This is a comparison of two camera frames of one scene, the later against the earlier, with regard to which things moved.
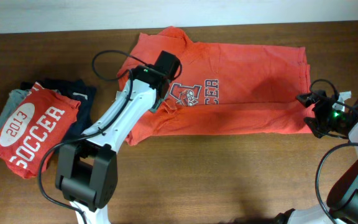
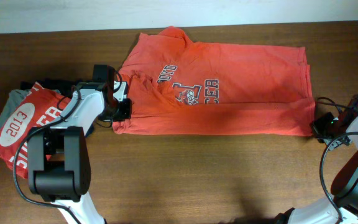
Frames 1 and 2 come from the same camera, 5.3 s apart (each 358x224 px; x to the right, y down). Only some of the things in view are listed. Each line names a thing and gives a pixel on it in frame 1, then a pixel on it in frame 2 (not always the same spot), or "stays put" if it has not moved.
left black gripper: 155,106 -> 125,112
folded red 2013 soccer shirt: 31,137 stays put
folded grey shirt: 15,98 stays put
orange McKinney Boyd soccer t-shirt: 220,89 stays put
